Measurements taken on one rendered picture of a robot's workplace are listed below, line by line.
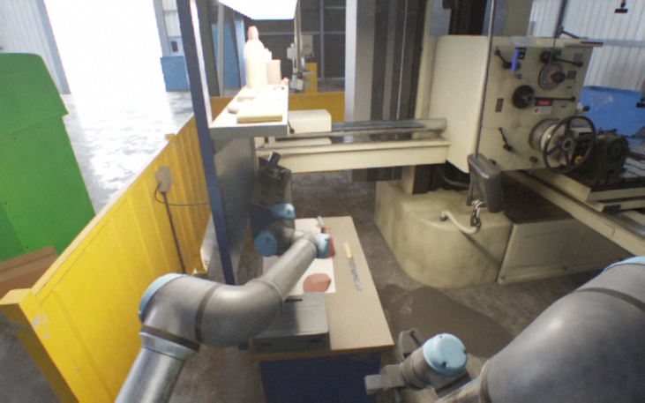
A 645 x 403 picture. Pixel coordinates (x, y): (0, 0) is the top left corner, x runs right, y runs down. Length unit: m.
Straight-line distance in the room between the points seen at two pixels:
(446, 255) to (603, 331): 2.45
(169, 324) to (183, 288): 0.07
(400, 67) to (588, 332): 2.48
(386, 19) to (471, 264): 1.98
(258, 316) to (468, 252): 2.34
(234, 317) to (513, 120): 2.15
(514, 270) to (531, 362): 2.90
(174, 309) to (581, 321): 0.59
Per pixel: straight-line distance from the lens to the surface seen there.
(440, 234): 2.68
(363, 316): 1.32
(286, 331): 1.18
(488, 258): 2.99
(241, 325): 0.64
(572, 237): 3.43
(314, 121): 2.19
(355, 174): 2.81
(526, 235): 3.07
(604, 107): 8.97
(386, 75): 2.67
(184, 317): 0.66
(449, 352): 0.71
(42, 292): 1.30
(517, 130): 2.49
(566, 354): 0.35
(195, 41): 0.80
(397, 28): 2.68
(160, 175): 2.31
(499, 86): 2.32
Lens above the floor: 1.90
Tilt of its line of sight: 27 degrees down
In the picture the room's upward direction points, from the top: 1 degrees counter-clockwise
